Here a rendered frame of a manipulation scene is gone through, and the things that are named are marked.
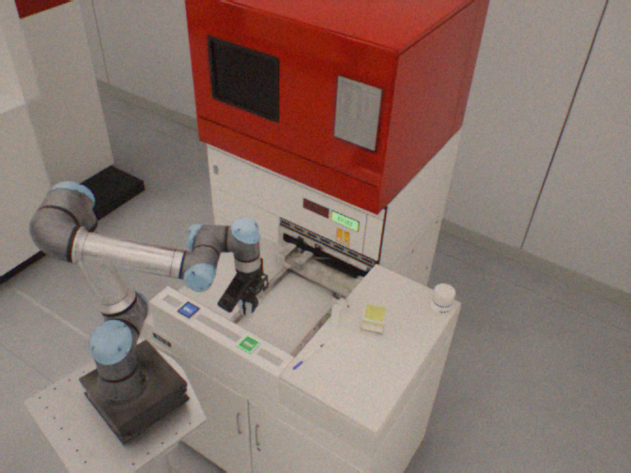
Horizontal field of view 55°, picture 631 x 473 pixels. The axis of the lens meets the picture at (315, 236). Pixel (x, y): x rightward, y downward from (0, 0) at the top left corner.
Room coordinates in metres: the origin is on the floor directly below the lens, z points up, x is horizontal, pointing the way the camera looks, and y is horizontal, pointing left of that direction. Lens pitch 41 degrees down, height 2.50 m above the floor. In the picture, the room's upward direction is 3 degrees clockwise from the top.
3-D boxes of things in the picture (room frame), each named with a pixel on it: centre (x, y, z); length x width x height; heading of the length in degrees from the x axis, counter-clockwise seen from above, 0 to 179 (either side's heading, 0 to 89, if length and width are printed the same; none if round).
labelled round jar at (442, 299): (1.43, -0.44, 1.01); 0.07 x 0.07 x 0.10
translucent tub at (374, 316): (1.34, -0.21, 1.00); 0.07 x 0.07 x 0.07; 77
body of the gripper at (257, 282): (1.26, 0.19, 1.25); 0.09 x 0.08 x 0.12; 148
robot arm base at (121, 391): (1.10, 0.58, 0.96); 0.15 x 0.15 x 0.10
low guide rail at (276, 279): (1.59, 0.19, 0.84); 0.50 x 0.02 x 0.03; 148
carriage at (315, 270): (1.68, -0.02, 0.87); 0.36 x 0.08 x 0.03; 58
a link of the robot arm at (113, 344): (1.11, 0.58, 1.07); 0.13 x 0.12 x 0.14; 0
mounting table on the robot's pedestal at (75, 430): (1.08, 0.59, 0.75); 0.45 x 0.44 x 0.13; 135
